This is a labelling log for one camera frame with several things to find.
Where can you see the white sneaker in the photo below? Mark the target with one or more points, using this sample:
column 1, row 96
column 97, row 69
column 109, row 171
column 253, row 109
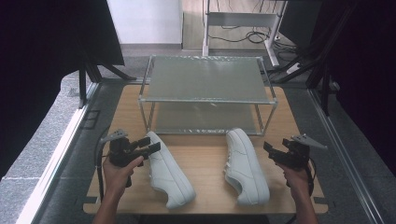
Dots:
column 246, row 168
column 168, row 180

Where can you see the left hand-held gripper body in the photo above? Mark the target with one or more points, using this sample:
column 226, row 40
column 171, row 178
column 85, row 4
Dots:
column 120, row 152

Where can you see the person's right hand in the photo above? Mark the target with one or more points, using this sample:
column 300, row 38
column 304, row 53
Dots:
column 297, row 182

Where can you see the aluminium frame rail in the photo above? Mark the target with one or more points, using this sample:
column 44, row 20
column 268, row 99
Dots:
column 56, row 161
column 348, row 155

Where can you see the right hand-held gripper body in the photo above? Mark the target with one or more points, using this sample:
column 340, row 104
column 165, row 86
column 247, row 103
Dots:
column 297, row 157

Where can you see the black metal stand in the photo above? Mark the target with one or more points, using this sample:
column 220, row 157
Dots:
column 325, row 81
column 82, row 84

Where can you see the white desk frame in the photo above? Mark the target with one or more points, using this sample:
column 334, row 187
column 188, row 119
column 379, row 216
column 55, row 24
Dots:
column 236, row 19

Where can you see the grey two-tier shoe rack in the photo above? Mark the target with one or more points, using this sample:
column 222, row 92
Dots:
column 205, row 77

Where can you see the white power strip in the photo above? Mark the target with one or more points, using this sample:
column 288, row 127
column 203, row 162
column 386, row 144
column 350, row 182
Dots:
column 293, row 68

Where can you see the dark curtain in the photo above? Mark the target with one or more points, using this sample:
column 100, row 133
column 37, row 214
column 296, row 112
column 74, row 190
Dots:
column 37, row 62
column 370, row 62

